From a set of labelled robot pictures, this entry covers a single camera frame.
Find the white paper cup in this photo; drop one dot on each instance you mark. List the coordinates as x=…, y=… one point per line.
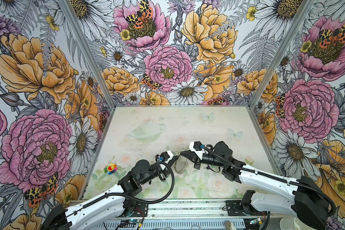
x=291, y=223

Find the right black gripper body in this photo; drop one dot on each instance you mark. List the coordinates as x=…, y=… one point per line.
x=208, y=159

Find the small circuit board with wires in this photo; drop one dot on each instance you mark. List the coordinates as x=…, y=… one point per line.
x=134, y=224

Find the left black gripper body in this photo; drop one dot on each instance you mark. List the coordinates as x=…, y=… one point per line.
x=166, y=171

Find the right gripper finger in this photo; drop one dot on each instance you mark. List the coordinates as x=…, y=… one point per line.
x=191, y=157
x=187, y=152

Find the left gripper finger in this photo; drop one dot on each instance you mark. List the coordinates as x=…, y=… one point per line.
x=171, y=164
x=173, y=158

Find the colourful flower toy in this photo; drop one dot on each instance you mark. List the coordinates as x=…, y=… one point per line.
x=110, y=169

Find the slotted grey cable duct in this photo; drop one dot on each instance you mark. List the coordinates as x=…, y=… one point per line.
x=204, y=224

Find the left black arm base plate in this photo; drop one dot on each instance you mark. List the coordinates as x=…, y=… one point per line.
x=134, y=209

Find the aluminium mounting rail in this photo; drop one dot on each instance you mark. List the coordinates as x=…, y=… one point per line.
x=205, y=208

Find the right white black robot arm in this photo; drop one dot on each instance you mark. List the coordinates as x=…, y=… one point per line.
x=300, y=198

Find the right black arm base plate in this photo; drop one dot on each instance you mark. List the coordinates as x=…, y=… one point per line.
x=235, y=208

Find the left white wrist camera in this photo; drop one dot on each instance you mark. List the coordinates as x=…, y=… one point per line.
x=165, y=156

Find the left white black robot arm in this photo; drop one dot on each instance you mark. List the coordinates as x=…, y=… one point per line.
x=117, y=201

